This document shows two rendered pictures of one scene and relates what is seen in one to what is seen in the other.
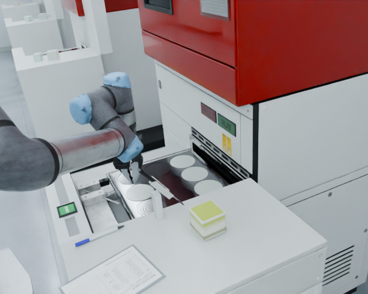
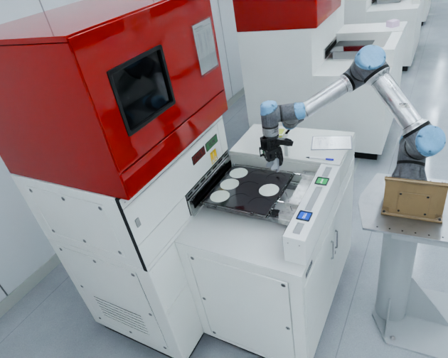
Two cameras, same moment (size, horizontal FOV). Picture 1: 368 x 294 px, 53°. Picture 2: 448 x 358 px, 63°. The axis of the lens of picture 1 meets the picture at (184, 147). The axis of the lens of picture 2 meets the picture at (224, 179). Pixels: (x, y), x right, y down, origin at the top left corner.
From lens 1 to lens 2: 2.44 m
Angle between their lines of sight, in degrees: 98
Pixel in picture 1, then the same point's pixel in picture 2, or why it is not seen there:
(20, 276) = (363, 204)
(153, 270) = (314, 138)
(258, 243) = not seen: hidden behind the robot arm
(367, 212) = not seen: hidden behind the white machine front
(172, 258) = (303, 140)
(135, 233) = (304, 153)
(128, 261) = (318, 145)
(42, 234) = not seen: outside the picture
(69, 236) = (332, 167)
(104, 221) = (302, 190)
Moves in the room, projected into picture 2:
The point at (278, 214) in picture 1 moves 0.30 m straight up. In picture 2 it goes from (249, 135) to (243, 87)
